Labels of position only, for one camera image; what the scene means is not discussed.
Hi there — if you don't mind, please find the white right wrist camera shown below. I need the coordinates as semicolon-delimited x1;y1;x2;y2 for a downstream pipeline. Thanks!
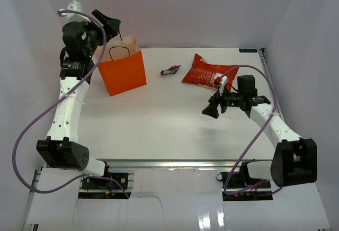
213;73;228;94

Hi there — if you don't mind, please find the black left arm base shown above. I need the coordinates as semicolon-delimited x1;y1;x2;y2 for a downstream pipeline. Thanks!
81;173;129;190

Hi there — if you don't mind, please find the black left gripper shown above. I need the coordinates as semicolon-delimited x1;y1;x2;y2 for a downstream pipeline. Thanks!
81;10;121;57

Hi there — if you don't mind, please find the large red chips bag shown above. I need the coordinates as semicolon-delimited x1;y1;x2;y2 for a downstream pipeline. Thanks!
182;54;236;88

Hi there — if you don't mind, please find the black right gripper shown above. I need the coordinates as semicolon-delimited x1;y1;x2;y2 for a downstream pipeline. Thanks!
202;85;244;119

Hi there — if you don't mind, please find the orange paper bag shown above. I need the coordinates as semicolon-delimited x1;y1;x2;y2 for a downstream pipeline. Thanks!
98;35;147;96

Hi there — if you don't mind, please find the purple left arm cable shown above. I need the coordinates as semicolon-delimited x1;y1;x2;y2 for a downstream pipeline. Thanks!
13;10;130;199

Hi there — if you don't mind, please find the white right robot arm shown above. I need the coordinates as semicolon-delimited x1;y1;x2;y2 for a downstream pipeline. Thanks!
202;74;317;188

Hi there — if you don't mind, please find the front aluminium rail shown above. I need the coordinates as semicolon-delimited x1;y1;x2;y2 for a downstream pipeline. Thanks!
103;159;236;169

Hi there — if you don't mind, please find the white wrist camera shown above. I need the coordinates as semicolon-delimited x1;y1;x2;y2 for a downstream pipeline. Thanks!
213;73;228;94
58;0;88;23

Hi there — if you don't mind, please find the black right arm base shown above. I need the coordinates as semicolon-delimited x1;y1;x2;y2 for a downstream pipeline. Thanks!
216;172;271;193

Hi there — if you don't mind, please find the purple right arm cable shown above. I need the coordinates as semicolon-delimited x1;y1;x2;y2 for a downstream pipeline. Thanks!
217;65;282;196

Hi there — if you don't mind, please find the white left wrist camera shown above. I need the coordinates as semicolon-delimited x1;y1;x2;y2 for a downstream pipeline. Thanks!
58;0;88;23

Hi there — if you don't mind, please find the small purple candy wrapper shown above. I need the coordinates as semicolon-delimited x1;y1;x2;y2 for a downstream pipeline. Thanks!
160;65;180;76

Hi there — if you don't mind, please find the aluminium table edge rail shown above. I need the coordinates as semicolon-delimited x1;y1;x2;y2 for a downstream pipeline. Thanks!
259;48;285;121

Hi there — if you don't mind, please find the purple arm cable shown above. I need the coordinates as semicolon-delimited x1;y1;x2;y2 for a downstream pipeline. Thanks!
13;10;130;199
217;65;282;196

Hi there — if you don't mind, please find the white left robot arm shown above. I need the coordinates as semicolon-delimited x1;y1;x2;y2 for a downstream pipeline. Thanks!
36;10;121;188

